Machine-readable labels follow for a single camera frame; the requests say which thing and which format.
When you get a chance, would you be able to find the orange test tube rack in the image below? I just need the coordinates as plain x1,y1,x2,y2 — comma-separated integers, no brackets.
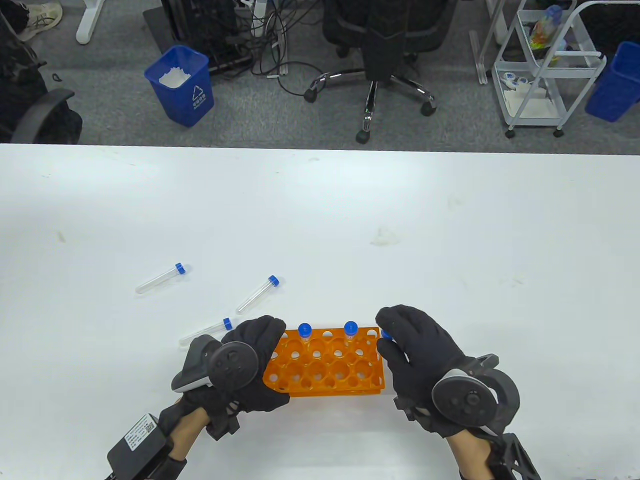
262,326,387,397

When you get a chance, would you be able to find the white wheeled cart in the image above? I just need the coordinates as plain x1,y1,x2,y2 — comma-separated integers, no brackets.
491,0,608,139

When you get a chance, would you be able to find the person's right hand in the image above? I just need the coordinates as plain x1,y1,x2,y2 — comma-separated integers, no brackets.
375,305,481,440

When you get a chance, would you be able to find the person's right forearm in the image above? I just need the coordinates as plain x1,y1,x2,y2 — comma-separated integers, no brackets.
445,432,493,480

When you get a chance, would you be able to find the black labelled wrist box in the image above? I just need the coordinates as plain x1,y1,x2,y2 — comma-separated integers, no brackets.
107,412,168,476

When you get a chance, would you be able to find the black lattice wrist mount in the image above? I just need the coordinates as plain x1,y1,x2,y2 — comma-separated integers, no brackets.
487,432,543,480

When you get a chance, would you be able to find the white crumpled paper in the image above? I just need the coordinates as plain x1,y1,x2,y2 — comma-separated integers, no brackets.
158,66,192,90

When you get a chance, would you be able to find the white desk foot bar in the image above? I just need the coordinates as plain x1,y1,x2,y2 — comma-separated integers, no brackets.
275,25,290,76

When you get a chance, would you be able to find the black cable bundle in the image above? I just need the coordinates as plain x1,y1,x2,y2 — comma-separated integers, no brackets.
235,0,326,96

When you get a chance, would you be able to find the white power strip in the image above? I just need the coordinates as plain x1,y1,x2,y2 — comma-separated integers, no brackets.
249,0,271,36

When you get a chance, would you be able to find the black armrest chair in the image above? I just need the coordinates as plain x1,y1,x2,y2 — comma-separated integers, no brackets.
0,10,83,145

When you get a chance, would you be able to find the plain blue bin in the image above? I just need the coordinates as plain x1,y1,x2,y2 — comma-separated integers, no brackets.
584,41,640,123

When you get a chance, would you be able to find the white sheet on cart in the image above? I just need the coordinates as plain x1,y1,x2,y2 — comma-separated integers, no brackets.
505,85,556,118

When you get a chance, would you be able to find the grey and black handheld controller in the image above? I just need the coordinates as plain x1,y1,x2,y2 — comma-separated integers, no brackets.
171,334,259,393
431,353,521,435

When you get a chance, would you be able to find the black computer tower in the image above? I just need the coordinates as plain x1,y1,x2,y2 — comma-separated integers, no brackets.
160,0,253,76

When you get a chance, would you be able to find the black swivel office chair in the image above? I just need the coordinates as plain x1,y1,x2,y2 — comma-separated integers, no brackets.
303,0,458,146

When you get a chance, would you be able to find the blue bin with white symbol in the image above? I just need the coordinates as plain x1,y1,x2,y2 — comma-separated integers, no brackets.
144,45,216,128

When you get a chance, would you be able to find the black glove bracket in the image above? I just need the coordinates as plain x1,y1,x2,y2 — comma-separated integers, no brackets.
205,407,241,441

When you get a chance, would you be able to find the dark floor board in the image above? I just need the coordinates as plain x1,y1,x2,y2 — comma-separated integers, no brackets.
142,7,176,53

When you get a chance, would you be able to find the colourful plastic bottle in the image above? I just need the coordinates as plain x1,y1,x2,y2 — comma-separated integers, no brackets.
529,5,565,51

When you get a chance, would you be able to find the white desk leg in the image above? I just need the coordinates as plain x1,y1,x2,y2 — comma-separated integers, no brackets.
76,0,105,45
469,0,508,86

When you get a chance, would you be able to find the person's left hand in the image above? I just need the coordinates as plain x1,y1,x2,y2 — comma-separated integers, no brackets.
159,315,292,440

